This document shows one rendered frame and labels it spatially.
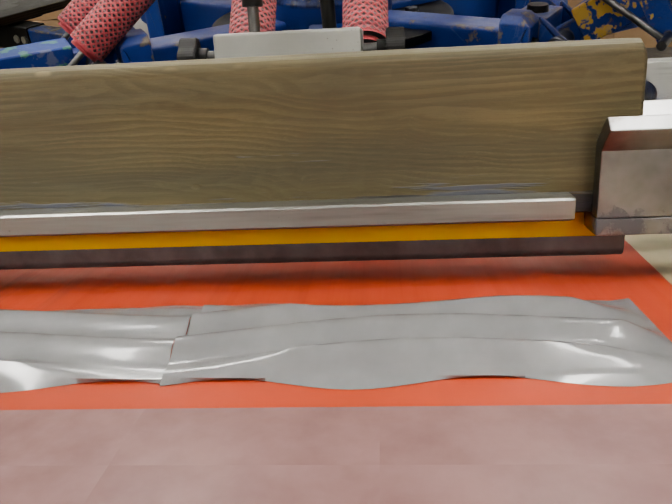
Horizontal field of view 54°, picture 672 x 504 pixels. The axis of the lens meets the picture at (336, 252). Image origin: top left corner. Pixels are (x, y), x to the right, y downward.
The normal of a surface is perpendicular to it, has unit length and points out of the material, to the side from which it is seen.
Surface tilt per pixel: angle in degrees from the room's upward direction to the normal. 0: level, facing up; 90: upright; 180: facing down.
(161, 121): 75
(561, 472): 15
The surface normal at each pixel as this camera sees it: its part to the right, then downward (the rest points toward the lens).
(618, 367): -0.11, -0.70
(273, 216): -0.07, 0.30
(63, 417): -0.05, -0.95
